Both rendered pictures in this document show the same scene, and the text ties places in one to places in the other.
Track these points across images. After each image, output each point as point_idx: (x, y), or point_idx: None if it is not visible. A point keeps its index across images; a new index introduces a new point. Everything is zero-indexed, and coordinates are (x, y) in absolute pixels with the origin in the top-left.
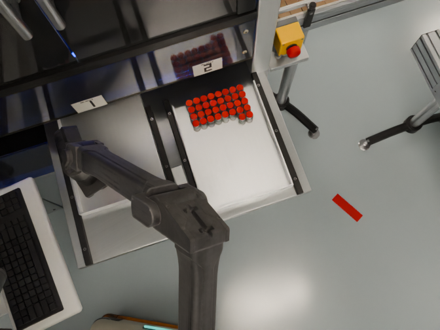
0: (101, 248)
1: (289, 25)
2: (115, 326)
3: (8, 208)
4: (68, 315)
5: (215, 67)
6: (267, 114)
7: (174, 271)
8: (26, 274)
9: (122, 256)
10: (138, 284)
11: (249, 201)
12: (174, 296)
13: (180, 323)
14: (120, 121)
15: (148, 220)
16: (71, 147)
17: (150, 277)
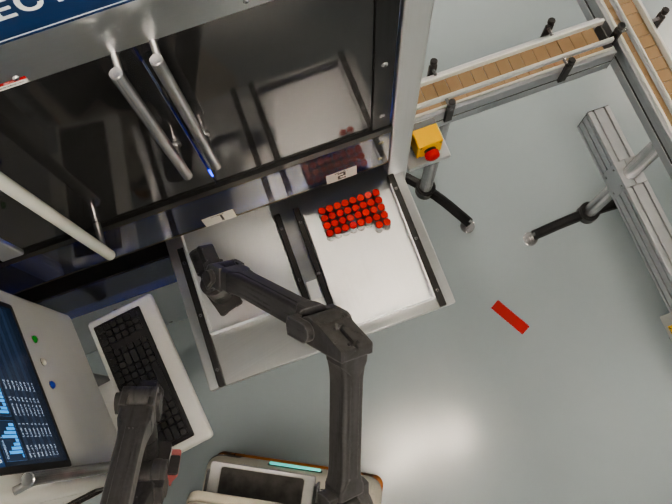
0: (234, 368)
1: (427, 127)
2: (236, 463)
3: (129, 328)
4: (199, 441)
5: (349, 174)
6: (406, 220)
7: (300, 399)
8: None
9: (236, 383)
10: (257, 416)
11: (389, 315)
12: (301, 429)
13: (331, 425)
14: (247, 231)
15: (304, 337)
16: (214, 268)
17: (271, 408)
